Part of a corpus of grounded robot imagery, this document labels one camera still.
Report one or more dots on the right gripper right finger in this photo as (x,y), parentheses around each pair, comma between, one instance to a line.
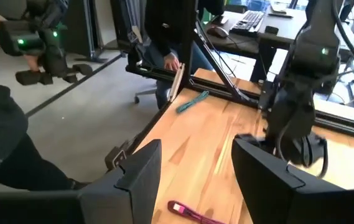
(267,193)

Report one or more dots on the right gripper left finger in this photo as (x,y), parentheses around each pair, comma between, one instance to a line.
(133,193)

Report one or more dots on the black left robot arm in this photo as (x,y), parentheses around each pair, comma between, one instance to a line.
(313,40)

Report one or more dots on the grey office desk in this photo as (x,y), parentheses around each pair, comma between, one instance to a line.
(242,43)

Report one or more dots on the small black desk item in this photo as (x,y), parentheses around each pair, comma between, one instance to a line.
(271,30)

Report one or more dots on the office chair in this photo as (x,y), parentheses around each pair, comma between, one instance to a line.
(145,92)

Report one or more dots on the black computer keyboard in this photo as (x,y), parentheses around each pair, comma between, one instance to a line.
(246,22)

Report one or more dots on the black computer mouse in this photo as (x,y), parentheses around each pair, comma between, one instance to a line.
(217,32)

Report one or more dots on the silver frame bracket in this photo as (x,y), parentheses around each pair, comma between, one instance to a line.
(176,82)

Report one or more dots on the black aluminium table frame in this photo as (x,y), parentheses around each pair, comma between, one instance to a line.
(189,46)

